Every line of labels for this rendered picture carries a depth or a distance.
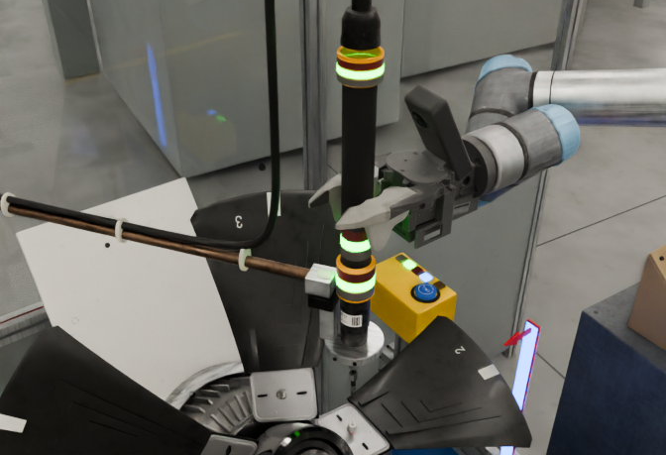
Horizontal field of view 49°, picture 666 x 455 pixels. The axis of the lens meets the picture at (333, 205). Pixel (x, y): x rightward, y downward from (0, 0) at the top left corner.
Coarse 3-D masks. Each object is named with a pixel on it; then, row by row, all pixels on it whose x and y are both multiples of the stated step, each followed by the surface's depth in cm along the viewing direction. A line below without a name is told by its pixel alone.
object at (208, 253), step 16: (0, 208) 94; (16, 208) 93; (32, 208) 93; (64, 224) 91; (80, 224) 90; (96, 224) 90; (144, 240) 88; (160, 240) 87; (208, 256) 86; (224, 256) 85; (272, 272) 84; (288, 272) 83; (304, 272) 82
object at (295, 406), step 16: (304, 368) 91; (256, 384) 94; (272, 384) 93; (288, 384) 92; (304, 384) 91; (256, 400) 93; (272, 400) 92; (288, 400) 91; (304, 400) 91; (256, 416) 93; (272, 416) 92; (288, 416) 91; (304, 416) 90
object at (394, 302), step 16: (384, 272) 141; (400, 272) 141; (384, 288) 138; (400, 288) 137; (448, 288) 137; (384, 304) 140; (400, 304) 134; (416, 304) 133; (432, 304) 133; (448, 304) 135; (384, 320) 142; (400, 320) 136; (416, 320) 132; (432, 320) 135; (400, 336) 138
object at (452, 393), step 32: (448, 320) 112; (416, 352) 107; (448, 352) 108; (480, 352) 109; (384, 384) 102; (416, 384) 102; (448, 384) 103; (480, 384) 105; (384, 416) 97; (416, 416) 97; (448, 416) 99; (480, 416) 101; (512, 416) 103; (416, 448) 94
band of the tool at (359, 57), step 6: (342, 48) 67; (378, 48) 67; (342, 54) 68; (354, 54) 68; (360, 54) 68; (366, 54) 68; (378, 54) 68; (384, 54) 66; (348, 60) 65; (354, 60) 64; (360, 60) 64; (366, 60) 64; (372, 60) 65; (348, 78) 66; (354, 78) 65; (372, 78) 66
